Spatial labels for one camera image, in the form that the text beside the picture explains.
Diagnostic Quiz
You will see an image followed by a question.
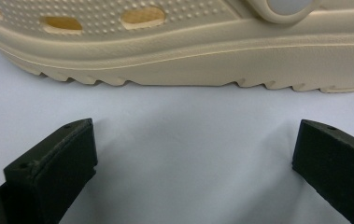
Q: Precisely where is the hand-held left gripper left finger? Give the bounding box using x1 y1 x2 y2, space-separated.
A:
0 118 99 224

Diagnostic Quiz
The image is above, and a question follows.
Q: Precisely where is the cream clog shoe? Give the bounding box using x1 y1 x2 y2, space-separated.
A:
0 0 354 94

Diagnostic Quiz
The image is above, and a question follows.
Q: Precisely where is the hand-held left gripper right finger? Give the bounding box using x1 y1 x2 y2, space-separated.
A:
291 119 354 224

